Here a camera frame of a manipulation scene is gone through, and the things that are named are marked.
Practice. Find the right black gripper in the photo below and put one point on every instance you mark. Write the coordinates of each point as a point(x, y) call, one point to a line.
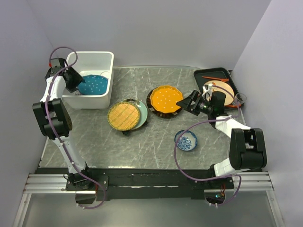
point(186, 102)

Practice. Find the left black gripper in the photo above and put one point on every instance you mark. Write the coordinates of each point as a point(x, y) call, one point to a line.
point(78, 79)

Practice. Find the teal dotted scalloped plate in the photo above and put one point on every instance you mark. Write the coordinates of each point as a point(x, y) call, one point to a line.
point(93, 85)

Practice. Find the yellow dotted scalloped plate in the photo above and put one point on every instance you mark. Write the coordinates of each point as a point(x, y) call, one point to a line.
point(164, 99)

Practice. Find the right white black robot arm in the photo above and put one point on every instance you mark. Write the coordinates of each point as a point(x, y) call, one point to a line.
point(247, 145)

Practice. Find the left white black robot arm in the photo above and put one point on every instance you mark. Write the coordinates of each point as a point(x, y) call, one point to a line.
point(55, 123)

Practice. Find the white plastic bin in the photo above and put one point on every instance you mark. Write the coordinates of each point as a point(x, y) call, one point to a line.
point(91, 63)

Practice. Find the dark brown patterned plate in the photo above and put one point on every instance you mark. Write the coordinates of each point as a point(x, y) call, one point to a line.
point(158, 113)

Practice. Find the blue white porcelain bowl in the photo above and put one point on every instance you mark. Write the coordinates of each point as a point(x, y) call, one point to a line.
point(187, 142)

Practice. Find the beige leaf pattern plate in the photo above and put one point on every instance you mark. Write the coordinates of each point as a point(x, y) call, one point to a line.
point(220, 87)

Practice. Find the orange plastic knife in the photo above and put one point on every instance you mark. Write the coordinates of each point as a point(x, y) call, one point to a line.
point(213, 78)

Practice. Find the pale green plate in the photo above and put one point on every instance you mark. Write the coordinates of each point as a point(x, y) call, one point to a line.
point(143, 112)

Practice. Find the black rectangular tray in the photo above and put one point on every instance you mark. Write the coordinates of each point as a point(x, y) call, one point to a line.
point(217, 73)

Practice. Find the clear plastic cup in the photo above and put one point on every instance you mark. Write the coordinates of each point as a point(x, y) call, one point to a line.
point(239, 99)

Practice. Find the woven bamboo plate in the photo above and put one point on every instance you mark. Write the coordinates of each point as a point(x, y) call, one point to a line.
point(123, 116)

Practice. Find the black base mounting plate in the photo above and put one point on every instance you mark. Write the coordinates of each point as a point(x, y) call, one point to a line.
point(121, 183)

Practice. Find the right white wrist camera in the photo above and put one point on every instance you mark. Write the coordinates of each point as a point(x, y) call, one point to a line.
point(207, 89)

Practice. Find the aluminium rail frame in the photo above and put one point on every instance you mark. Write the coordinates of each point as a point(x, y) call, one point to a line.
point(56, 183)

